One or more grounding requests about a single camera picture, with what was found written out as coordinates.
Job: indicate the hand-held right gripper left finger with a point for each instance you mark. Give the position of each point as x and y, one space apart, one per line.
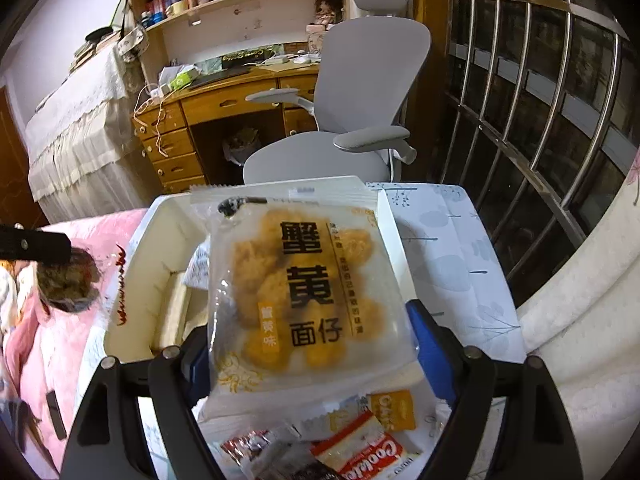
195 370

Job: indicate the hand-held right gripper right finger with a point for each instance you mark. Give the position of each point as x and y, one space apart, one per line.
430 350

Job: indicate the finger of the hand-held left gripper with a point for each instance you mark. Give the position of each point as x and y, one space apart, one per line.
35 246

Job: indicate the brown cake clear packet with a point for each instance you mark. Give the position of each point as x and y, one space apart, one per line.
67 280

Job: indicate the orange oat snack packet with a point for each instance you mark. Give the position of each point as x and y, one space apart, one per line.
395 409

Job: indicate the white plastic storage bin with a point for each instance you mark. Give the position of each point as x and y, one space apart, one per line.
145 270

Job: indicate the dark brown snack packet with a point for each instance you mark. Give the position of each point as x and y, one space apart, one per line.
270 455

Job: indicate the red white cookie packet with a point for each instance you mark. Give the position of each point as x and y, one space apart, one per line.
370 452

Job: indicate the orange snack clear packet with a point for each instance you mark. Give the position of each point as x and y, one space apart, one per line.
300 290

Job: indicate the brown wooden door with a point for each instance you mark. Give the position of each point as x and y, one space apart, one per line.
10 160

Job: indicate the printed tablecloth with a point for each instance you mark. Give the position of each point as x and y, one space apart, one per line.
450 260

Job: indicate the pink quilted blanket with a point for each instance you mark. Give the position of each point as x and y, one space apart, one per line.
45 360

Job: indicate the white lace dust cover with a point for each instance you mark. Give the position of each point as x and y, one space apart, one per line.
80 120

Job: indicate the black phone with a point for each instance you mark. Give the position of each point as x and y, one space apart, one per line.
56 415

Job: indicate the white floral curtain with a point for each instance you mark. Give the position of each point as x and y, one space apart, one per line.
590 310

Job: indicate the stack of books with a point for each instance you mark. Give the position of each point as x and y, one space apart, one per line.
92 50

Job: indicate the green tissue pack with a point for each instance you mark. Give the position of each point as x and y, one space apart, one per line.
181 80

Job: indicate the floral pouch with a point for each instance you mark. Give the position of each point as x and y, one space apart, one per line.
132 44

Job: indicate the waste bin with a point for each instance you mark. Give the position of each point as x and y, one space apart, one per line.
241 145

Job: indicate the metal window grille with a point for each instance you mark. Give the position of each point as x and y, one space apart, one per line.
540 110

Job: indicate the grey office chair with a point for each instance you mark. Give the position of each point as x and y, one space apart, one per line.
370 70

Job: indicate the wooden bookshelf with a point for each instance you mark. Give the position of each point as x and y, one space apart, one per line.
240 15

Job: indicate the small doll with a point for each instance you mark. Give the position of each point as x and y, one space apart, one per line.
327 7

